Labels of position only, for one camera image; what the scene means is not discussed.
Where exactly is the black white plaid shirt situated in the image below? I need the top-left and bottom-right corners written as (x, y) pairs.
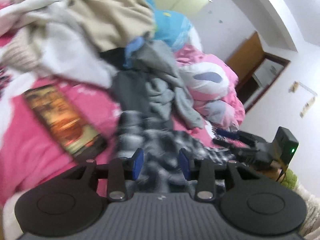
top-left (115, 111), bottom-right (235, 194)

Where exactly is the grey hoodie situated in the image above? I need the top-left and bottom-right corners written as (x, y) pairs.
top-left (131, 40), bottom-right (203, 129)

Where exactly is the brown wooden door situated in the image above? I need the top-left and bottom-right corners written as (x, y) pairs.
top-left (226, 32), bottom-right (265, 92)

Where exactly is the dark grey garment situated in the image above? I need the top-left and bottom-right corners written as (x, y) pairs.
top-left (111, 70), bottom-right (151, 116)

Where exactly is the blue striped pillow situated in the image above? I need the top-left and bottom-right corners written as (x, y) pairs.
top-left (146, 0), bottom-right (203, 52)

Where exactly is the blue garment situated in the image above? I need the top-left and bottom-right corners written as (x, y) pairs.
top-left (123, 36), bottom-right (145, 69)

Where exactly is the black garment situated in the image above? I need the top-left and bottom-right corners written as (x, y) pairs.
top-left (99, 48), bottom-right (125, 70)

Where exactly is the white garment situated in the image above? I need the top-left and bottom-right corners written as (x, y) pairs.
top-left (1, 0), bottom-right (117, 88)

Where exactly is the beige garment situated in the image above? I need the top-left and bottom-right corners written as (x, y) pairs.
top-left (11, 0), bottom-right (156, 53)

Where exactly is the black camera box green light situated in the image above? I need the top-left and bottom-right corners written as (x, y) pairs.
top-left (272, 126), bottom-right (299, 166)

